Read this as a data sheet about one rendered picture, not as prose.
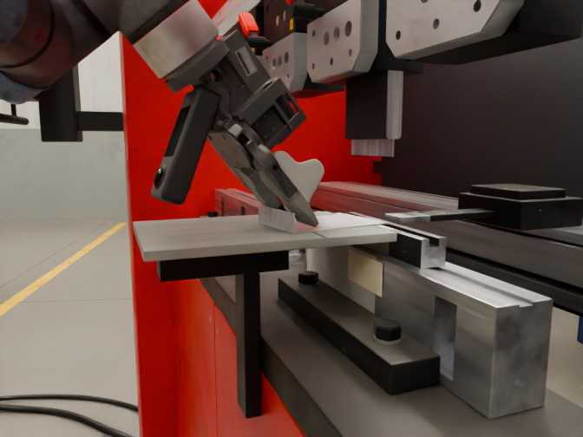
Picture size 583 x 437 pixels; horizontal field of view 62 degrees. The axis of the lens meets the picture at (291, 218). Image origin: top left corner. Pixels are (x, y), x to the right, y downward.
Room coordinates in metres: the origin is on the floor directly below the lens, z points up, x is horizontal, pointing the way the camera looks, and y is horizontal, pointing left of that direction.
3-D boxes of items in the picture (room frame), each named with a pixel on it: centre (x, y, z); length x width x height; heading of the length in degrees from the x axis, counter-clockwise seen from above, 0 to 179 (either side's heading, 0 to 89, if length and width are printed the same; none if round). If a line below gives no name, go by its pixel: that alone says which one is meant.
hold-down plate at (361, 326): (0.55, -0.06, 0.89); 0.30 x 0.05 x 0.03; 21
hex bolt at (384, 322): (0.45, -0.09, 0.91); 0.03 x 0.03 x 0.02
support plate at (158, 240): (0.55, 0.04, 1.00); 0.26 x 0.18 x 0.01; 111
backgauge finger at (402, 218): (0.65, -0.25, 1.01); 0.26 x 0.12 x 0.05; 111
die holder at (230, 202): (1.12, 0.10, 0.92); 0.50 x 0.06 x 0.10; 21
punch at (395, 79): (0.60, -0.10, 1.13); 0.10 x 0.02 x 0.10; 21
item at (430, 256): (0.58, -0.11, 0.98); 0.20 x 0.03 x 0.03; 21
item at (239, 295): (0.54, 0.08, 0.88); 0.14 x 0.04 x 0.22; 111
